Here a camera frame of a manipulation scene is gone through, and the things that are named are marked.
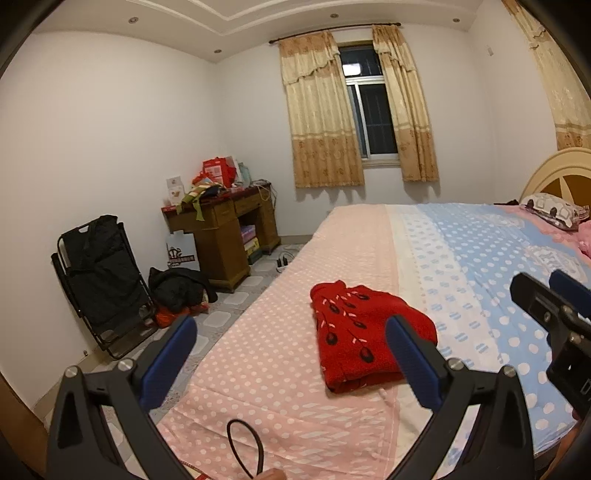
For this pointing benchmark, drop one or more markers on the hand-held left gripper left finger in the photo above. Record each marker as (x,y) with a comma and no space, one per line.
(168,355)

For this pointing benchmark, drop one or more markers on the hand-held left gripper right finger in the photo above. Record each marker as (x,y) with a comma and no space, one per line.
(413,360)

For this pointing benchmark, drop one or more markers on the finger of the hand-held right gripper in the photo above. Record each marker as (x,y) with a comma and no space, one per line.
(570,288)
(540,297)

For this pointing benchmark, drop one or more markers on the red knitted sweater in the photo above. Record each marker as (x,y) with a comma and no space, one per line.
(360,332)

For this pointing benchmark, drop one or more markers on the person's right forearm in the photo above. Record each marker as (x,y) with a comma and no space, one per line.
(561,452)

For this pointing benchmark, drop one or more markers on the person's left hand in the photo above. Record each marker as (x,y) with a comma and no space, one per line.
(272,475)

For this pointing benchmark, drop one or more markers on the red bag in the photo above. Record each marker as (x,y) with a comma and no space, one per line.
(168,317)

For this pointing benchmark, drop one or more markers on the pink pillow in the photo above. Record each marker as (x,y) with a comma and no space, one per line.
(584,237)

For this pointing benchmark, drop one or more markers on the black jacket pile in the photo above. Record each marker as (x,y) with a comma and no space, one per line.
(182,288)

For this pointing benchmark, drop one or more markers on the patterned white pillow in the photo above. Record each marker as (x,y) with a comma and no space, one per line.
(551,210)

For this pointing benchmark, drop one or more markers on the black folding chair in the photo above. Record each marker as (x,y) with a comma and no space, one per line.
(101,286)

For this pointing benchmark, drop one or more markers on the white paper bag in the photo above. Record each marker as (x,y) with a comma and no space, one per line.
(182,254)

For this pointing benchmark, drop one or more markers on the cream wooden headboard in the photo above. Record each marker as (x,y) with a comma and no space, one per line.
(554,177)

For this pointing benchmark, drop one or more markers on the polka dot bed sheet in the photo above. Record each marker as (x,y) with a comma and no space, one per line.
(286,369)

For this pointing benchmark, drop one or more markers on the brown wooden desk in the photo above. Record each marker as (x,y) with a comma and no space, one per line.
(217,240)

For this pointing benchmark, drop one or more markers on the stack of colourful boxes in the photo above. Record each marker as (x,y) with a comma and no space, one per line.
(249,237)

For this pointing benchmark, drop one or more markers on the white power strip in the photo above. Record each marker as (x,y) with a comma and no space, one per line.
(284,262)

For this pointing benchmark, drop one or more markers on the white card box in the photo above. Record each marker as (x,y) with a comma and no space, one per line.
(175,190)

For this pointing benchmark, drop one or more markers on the red gift box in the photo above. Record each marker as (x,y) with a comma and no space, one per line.
(217,173)

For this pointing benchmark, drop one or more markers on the beige curtain beside headboard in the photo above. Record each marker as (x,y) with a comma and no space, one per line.
(558,78)

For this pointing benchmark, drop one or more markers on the narrow beige floral curtain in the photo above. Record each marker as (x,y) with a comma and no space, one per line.
(411,115)

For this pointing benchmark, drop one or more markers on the window with grille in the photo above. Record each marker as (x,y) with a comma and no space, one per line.
(374,110)

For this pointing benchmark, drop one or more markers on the wide beige floral curtain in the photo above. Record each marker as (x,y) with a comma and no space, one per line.
(318,120)

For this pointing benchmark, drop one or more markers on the dark curtain rod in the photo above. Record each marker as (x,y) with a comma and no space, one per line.
(323,31)

